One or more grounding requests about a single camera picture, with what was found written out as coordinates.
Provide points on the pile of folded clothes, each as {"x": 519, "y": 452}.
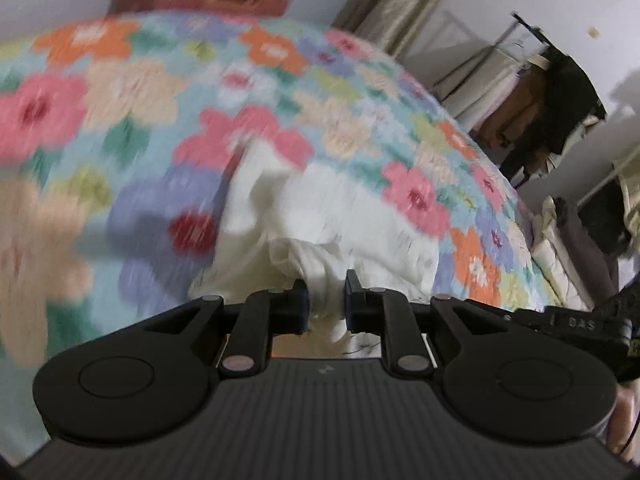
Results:
{"x": 579, "y": 273}

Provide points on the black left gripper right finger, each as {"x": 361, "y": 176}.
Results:
{"x": 386, "y": 313}

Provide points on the colourful floral bedspread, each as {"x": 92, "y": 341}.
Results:
{"x": 119, "y": 138}

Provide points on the person's right hand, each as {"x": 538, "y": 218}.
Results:
{"x": 621, "y": 433}

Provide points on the white patterned garment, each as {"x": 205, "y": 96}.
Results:
{"x": 280, "y": 224}

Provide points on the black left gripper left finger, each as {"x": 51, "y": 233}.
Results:
{"x": 253, "y": 324}

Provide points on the beige curtain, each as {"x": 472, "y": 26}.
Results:
{"x": 391, "y": 25}

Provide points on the clothes rack with hanging clothes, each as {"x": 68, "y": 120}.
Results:
{"x": 552, "y": 97}

